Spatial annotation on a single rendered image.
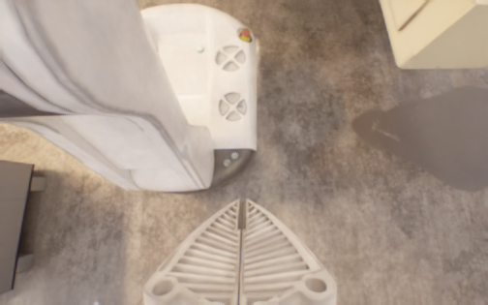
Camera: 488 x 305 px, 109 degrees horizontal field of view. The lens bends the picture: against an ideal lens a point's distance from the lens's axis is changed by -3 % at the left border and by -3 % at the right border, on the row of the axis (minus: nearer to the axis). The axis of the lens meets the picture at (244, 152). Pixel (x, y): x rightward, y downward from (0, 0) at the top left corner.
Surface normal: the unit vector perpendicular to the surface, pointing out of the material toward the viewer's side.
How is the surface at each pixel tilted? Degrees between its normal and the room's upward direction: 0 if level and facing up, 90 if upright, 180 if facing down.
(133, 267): 0
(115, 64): 90
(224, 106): 38
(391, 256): 0
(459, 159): 0
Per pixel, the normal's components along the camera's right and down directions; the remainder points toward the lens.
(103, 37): 1.00, -0.03
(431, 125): -0.02, -0.20
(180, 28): 0.01, 0.83
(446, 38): 0.04, 0.98
